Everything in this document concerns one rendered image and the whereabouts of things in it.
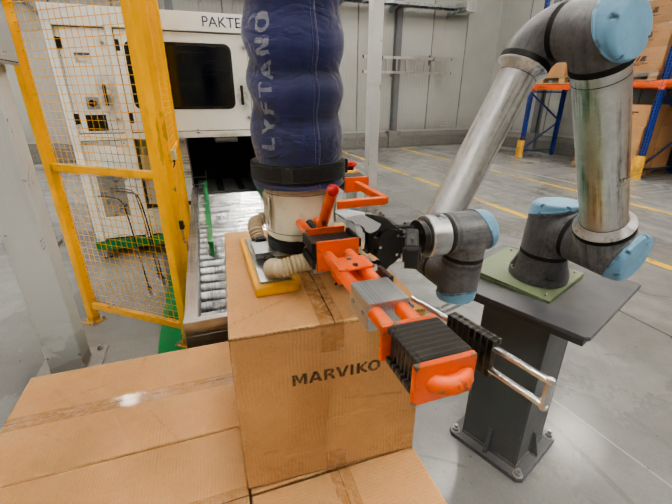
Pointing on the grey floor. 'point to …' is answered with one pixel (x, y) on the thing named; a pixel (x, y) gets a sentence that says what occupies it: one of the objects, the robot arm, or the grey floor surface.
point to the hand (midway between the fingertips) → (335, 251)
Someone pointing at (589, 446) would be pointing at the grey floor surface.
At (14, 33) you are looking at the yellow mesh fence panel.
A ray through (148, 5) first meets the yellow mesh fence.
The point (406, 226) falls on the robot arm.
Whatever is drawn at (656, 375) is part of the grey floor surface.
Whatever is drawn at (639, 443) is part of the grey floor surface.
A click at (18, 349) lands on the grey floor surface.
